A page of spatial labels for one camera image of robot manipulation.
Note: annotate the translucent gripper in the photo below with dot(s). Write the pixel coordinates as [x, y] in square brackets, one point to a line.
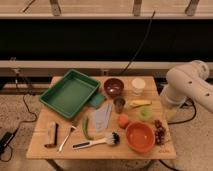
[169, 107]

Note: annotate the white plastic cup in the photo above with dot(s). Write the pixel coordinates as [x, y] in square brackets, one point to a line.
[138, 86]

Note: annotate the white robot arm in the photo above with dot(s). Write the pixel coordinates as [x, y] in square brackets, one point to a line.
[186, 81]

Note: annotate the green plastic tray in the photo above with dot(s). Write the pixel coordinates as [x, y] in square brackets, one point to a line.
[68, 95]

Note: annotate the red grape bunch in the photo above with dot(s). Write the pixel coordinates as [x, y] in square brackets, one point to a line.
[159, 132]

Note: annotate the yellow banana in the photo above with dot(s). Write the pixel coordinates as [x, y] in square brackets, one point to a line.
[139, 103]

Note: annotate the orange bowl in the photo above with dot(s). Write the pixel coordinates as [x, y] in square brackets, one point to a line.
[140, 137]

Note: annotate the orange fruit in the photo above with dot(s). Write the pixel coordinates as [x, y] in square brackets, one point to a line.
[123, 121]

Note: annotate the grey metal cup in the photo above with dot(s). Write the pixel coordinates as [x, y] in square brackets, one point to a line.
[119, 103]

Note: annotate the dark red bowl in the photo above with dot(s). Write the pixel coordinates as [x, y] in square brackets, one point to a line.
[113, 87]

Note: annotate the white dish brush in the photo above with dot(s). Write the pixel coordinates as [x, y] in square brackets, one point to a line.
[110, 138]

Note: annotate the grey cloth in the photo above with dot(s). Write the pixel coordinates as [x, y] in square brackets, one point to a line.
[101, 117]

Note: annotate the teal sponge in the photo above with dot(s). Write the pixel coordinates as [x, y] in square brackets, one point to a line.
[97, 100]

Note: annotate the wooden table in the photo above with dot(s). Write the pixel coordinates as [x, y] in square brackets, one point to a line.
[37, 150]

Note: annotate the green chili pepper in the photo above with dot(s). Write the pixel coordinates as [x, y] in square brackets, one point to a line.
[85, 128]

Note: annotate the silver fork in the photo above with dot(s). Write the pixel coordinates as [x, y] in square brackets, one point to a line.
[73, 128]

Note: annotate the black power adapter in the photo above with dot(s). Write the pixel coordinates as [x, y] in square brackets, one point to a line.
[8, 136]

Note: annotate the brown handled spatula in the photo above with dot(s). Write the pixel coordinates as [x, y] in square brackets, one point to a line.
[51, 136]

